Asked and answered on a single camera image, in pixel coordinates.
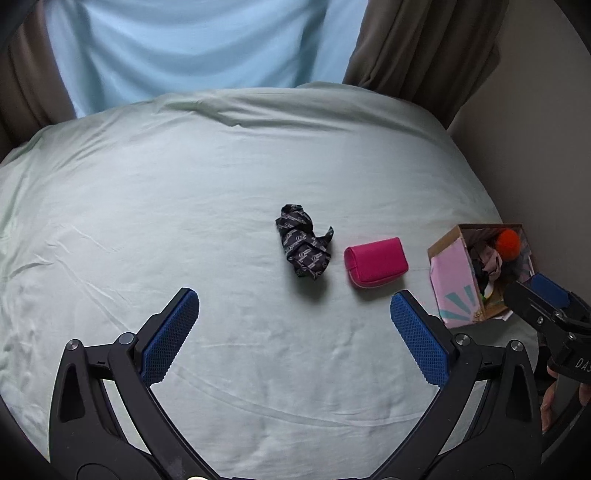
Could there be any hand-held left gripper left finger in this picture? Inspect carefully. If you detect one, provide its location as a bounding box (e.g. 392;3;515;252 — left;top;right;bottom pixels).
48;287;218;480

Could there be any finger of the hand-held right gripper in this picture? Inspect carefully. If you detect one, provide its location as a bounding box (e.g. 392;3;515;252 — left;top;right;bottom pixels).
529;273;591;321
503;281;570;329

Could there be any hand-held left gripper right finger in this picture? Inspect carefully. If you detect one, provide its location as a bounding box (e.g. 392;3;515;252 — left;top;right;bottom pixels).
369;290;542;480

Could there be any pink beige sock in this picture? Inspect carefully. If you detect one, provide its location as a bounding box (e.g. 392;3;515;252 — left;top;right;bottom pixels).
480;249;505;280

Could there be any orange fluffy pompom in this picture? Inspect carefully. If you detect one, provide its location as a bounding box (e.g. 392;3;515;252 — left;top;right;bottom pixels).
495;228;522;260

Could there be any pink cardboard box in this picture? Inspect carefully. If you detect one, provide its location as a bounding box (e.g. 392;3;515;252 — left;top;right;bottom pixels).
427;224;534;329

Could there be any pink zip pouch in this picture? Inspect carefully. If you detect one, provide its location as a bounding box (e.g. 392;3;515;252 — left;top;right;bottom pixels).
344;237;410;291

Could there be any dark patterned cloth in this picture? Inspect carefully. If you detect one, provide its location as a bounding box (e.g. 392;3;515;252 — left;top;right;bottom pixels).
276;203;335;281

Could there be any person's right hand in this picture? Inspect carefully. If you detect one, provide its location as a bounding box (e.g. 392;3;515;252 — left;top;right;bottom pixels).
540;364;561;433

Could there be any pale green bed sheet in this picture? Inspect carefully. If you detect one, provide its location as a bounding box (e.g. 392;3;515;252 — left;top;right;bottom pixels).
0;82;539;480

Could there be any brown curtain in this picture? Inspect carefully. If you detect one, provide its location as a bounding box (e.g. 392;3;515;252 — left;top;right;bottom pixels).
0;0;77;149
342;0;511;131

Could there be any light blue hanging cloth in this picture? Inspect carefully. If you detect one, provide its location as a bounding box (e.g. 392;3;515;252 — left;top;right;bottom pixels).
44;0;370;119

